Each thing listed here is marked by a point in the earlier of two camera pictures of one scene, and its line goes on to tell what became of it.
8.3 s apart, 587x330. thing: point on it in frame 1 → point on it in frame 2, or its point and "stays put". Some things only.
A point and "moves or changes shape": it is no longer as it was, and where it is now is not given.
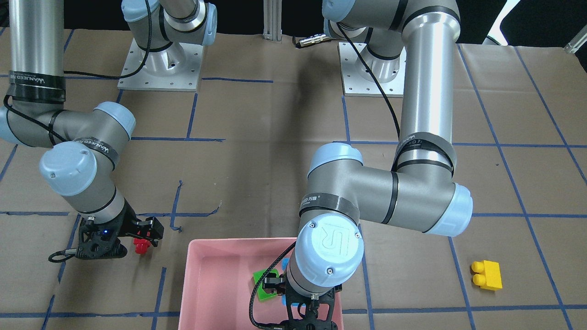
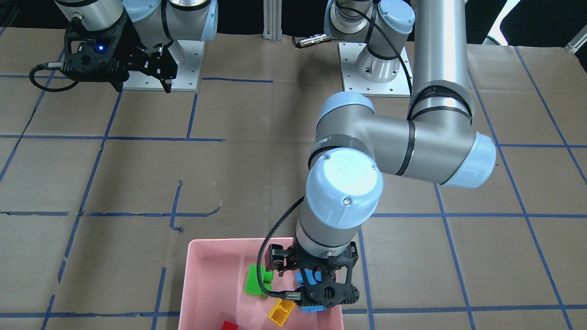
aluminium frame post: x=272 y=19 stays put
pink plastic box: x=219 y=286 stays put
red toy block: x=141 y=245 → x=229 y=326
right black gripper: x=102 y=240 → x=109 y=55
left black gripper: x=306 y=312 → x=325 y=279
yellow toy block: x=487 y=274 → x=281 y=311
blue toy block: x=284 y=263 moves or changes shape
